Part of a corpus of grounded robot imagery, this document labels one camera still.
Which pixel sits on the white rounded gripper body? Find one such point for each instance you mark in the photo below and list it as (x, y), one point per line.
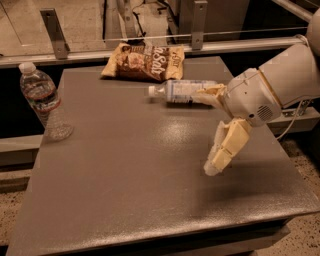
(250, 96)

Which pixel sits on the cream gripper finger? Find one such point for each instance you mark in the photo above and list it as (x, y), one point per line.
(229, 139)
(212, 95)

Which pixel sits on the blue label plastic bottle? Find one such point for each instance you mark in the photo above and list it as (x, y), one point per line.
(178, 91)

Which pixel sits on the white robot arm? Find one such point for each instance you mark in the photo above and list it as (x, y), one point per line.
(294, 75)

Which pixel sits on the red label water bottle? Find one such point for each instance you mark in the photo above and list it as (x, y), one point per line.
(41, 93)

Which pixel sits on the brown chip bag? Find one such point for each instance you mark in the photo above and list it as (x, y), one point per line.
(145, 63)

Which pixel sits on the right metal rail bracket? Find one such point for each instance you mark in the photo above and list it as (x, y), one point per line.
(198, 23)

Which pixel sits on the metal rail bracket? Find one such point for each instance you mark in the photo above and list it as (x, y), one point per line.
(55, 33)
(198, 23)

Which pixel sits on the horizontal metal rail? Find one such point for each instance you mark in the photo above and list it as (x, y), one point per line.
(208, 48)

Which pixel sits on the left metal rail bracket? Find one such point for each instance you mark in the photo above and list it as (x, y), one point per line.
(55, 33)

